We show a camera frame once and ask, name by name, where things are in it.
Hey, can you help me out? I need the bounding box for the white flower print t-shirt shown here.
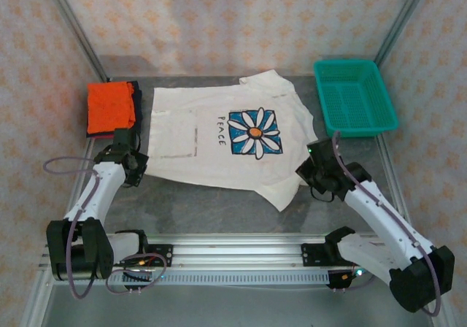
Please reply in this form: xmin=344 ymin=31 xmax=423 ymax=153
xmin=145 ymin=69 xmax=317 ymax=213

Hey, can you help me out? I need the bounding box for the navy folded t-shirt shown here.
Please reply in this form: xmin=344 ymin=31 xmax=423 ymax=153
xmin=126 ymin=80 xmax=144 ymax=138

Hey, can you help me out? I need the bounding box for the orange folded t-shirt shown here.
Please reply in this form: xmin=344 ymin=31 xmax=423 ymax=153
xmin=86 ymin=81 xmax=136 ymax=137

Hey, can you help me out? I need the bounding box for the teal plastic basket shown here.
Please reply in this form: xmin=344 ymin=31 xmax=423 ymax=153
xmin=313 ymin=59 xmax=400 ymax=139

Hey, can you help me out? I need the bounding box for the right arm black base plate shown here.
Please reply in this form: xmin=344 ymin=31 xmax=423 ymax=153
xmin=301 ymin=242 xmax=340 ymax=269

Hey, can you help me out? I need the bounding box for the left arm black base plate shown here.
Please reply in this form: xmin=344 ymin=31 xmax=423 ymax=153
xmin=120 ymin=244 xmax=174 ymax=269

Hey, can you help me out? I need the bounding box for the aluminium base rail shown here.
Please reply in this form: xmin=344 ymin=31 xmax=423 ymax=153
xmin=38 ymin=231 xmax=380 ymax=270

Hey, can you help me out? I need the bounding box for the slotted grey cable duct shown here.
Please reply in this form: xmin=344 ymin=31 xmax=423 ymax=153
xmin=54 ymin=269 xmax=331 ymax=287

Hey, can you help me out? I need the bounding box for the aluminium frame post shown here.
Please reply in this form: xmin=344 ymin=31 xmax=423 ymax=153
xmin=374 ymin=0 xmax=435 ymax=69
xmin=38 ymin=0 xmax=110 ymax=83

